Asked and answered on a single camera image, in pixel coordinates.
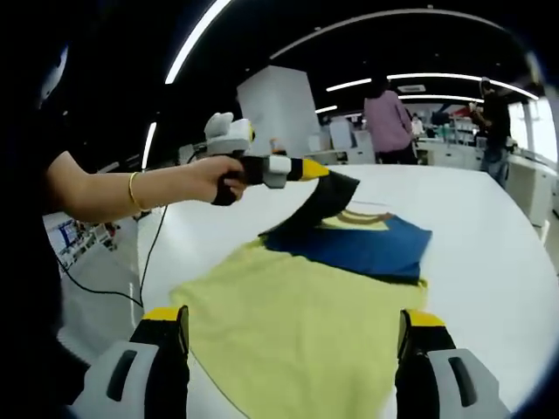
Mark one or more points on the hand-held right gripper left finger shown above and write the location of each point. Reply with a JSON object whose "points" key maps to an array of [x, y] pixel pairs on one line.
{"points": [[144, 375]]}

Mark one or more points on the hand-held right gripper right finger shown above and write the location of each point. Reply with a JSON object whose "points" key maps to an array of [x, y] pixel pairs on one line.
{"points": [[436, 379]]}

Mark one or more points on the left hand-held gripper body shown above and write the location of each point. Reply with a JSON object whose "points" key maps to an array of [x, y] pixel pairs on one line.
{"points": [[229, 135]]}

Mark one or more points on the yellow blue grey garment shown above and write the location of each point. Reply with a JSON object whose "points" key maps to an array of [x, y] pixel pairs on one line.
{"points": [[305, 327]]}

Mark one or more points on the person's left hand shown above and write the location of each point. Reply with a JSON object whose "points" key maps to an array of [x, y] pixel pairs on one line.
{"points": [[218, 174]]}

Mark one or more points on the white square pillar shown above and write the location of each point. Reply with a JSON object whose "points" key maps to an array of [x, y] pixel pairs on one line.
{"points": [[279, 100]]}

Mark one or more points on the white cabinet row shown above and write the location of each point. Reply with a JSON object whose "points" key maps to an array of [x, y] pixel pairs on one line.
{"points": [[340, 139]]}

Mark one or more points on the short ceiling light strip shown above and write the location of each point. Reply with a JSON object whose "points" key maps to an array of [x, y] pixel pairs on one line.
{"points": [[149, 146]]}

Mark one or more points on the long ceiling light strip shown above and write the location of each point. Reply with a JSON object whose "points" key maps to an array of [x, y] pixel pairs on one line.
{"points": [[192, 41]]}

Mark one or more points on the colourful printed sheet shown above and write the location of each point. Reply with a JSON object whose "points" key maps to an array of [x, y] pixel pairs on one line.
{"points": [[74, 238]]}

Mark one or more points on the arched ceiling light strip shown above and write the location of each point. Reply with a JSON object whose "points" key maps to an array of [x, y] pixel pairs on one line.
{"points": [[436, 77]]}

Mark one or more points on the white worn device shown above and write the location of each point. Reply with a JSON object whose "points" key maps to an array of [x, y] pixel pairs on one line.
{"points": [[54, 76]]}

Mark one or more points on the white side counter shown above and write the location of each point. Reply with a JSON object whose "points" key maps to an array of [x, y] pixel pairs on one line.
{"points": [[530, 183]]}

